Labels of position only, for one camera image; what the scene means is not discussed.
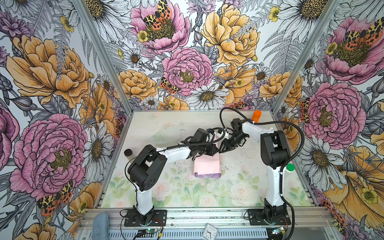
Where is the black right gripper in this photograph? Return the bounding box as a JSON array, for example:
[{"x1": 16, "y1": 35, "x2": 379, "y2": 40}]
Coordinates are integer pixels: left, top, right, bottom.
[{"x1": 218, "y1": 131, "x2": 250, "y2": 153}]

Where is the purple and pink wrapping paper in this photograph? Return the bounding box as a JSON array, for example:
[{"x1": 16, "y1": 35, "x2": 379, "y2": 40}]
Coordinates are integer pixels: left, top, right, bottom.
[{"x1": 194, "y1": 144, "x2": 222, "y2": 179}]

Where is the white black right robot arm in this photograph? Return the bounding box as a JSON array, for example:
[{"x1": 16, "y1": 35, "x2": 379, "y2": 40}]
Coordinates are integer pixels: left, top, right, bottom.
[{"x1": 219, "y1": 119, "x2": 291, "y2": 222}]

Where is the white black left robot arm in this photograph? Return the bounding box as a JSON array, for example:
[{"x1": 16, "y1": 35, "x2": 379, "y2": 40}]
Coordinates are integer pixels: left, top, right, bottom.
[{"x1": 126, "y1": 128, "x2": 225, "y2": 216}]

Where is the orange plastic bottle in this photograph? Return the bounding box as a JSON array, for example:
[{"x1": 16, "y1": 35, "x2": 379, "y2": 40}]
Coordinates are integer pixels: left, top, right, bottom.
[{"x1": 251, "y1": 110, "x2": 262, "y2": 123}]

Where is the green round cap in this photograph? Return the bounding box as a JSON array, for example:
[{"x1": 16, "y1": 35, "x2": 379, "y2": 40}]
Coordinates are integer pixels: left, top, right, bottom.
[{"x1": 286, "y1": 163, "x2": 296, "y2": 172}]

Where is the small jar with dark lid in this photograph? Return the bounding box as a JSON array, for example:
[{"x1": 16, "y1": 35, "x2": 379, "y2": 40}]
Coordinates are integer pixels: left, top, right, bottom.
[{"x1": 124, "y1": 149, "x2": 133, "y2": 158}]

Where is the small white clock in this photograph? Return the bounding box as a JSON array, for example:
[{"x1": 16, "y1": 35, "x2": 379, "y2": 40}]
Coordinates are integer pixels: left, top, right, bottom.
[{"x1": 202, "y1": 224, "x2": 219, "y2": 240}]

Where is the green circuit board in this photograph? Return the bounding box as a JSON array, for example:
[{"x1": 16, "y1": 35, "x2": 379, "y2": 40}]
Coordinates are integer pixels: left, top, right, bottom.
[{"x1": 138, "y1": 228, "x2": 161, "y2": 235}]

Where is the grey cloth roll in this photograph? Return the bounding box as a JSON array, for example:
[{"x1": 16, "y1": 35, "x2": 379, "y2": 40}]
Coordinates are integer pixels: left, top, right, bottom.
[{"x1": 92, "y1": 213, "x2": 109, "y2": 240}]

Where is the black corrugated cable conduit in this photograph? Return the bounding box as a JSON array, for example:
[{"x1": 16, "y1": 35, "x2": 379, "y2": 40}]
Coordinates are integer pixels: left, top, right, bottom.
[{"x1": 219, "y1": 107, "x2": 306, "y2": 240}]

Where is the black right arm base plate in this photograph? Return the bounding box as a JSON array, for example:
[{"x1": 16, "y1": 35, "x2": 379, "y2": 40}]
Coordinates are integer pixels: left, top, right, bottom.
[{"x1": 245, "y1": 209, "x2": 291, "y2": 226}]

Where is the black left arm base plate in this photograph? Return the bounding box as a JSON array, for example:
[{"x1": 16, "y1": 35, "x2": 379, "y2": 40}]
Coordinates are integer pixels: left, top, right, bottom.
[{"x1": 124, "y1": 209, "x2": 168, "y2": 227}]

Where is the aluminium frame rail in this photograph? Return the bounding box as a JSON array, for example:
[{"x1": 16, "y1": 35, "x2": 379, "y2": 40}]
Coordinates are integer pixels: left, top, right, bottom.
[{"x1": 75, "y1": 207, "x2": 343, "y2": 240}]

